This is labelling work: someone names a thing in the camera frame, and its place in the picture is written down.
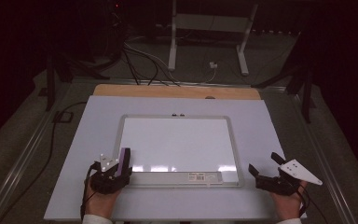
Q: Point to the dark equipment with red light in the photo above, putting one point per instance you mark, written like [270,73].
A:
[116,28]

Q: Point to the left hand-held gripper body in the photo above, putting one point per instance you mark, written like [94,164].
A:
[107,180]

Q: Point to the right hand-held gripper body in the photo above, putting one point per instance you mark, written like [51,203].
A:
[279,185]

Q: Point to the grey framed whiteboard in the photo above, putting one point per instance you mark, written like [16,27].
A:
[180,143]

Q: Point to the purple whiteboard eraser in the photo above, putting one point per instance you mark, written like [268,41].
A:
[122,160]

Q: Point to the white metal stand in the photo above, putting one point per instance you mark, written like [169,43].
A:
[211,23]

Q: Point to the person's left hand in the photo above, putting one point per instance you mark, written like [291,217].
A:
[101,202]

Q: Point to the person's right hand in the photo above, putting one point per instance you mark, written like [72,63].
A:
[289,205]

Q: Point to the black square floor plate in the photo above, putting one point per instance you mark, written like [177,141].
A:
[62,117]

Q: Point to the white table cover sheet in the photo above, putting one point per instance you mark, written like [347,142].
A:
[84,149]

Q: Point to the black tripod stand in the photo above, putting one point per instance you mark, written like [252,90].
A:
[306,90]
[50,81]

